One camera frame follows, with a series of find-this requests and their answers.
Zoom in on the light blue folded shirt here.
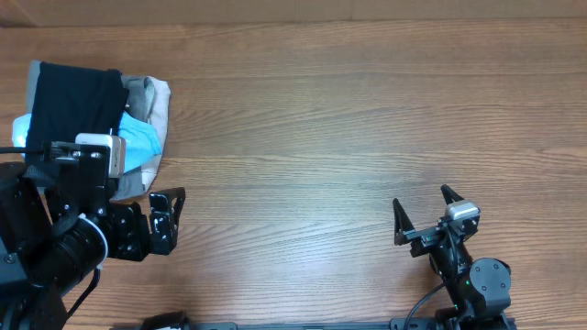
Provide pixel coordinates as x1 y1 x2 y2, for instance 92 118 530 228
12 113 162 172

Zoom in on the white pink folded garment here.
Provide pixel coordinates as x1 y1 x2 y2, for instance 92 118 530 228
141 76 172 193

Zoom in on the black t-shirt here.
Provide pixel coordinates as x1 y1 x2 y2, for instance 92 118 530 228
25 61 128 149

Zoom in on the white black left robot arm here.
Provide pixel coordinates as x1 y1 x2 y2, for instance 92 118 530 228
1 142 185 329

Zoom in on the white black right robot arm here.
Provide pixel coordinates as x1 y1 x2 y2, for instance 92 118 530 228
391 184 516 329

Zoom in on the grey folded garment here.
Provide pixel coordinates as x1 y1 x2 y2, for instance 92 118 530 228
25 60 157 202

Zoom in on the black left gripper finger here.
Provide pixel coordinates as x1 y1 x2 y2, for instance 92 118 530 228
149 192 177 256
161 187 186 238

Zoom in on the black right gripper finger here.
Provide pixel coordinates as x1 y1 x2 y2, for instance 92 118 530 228
393 198 416 246
440 184 464 205

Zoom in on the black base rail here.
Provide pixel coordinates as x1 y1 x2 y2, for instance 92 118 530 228
109 311 519 330

